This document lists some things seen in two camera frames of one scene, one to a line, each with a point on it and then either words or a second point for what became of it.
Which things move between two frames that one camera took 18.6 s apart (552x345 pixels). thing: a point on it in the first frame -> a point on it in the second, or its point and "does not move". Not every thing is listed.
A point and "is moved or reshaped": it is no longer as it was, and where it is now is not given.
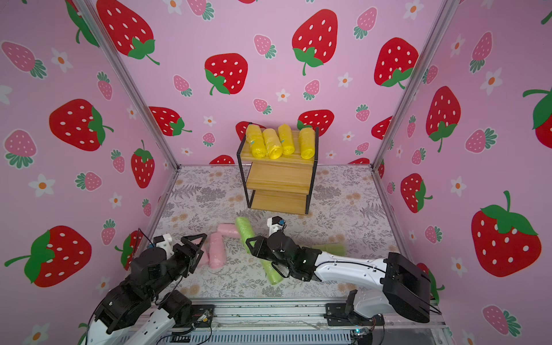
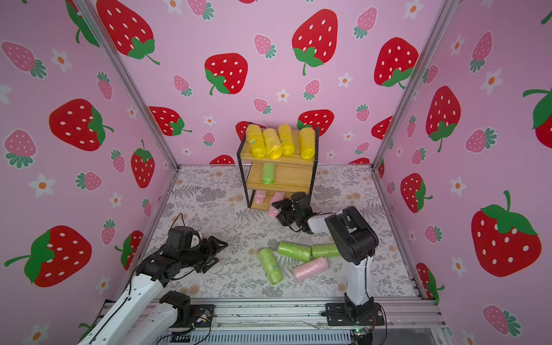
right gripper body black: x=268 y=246 -> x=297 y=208
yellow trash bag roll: x=273 y=143 does not move
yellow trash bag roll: x=287 y=139 does not move
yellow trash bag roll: x=254 y=136 does not move
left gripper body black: x=181 y=259 -> x=206 y=255
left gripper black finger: x=190 y=238 -> x=216 y=244
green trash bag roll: x=336 y=249 does not move
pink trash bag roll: x=217 y=251 is moved or reshaped
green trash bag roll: x=274 y=276 does not move
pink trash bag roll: x=228 y=230 -> x=259 y=195
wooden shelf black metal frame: x=281 y=185 does not move
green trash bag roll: x=246 y=230 -> x=268 y=177
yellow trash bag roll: x=307 y=140 does not move
